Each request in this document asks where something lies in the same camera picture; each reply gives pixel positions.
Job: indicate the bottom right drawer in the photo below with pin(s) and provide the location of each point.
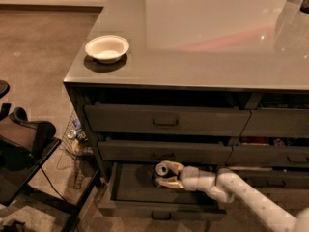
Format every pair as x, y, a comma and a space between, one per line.
280, 178

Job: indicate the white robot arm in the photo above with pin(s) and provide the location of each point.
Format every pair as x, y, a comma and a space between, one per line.
224, 186

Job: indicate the white paper bowl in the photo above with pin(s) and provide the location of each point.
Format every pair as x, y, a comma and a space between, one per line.
107, 49

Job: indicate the open bottom left drawer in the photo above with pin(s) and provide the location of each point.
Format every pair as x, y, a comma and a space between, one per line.
132, 193

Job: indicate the top left drawer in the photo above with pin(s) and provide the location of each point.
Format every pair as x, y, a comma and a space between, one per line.
166, 119

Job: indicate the blue pepsi can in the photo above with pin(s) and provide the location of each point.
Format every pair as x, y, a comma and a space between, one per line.
162, 171

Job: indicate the middle right drawer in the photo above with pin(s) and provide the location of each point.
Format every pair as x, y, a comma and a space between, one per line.
270, 156

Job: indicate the middle left drawer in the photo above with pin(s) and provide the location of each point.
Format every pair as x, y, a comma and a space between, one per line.
153, 151

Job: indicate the silver can in basket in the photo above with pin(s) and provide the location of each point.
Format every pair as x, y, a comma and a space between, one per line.
71, 134

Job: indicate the black chair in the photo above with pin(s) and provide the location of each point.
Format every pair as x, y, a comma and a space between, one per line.
24, 148

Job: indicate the wire basket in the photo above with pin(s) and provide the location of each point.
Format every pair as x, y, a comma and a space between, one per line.
76, 154

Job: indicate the grey drawer cabinet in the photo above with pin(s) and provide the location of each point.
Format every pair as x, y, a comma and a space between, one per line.
241, 54

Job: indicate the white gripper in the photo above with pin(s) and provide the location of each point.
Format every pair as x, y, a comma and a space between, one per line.
190, 178

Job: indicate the top right drawer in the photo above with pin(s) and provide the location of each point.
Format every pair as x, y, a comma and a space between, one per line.
278, 123

